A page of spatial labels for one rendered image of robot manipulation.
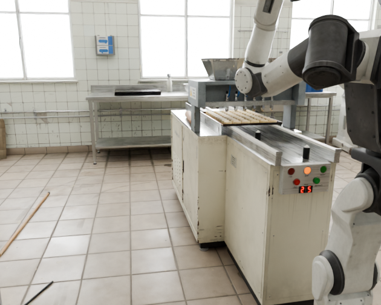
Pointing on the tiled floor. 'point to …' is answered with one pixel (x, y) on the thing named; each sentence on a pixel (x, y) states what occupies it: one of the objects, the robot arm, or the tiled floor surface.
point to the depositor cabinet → (201, 177)
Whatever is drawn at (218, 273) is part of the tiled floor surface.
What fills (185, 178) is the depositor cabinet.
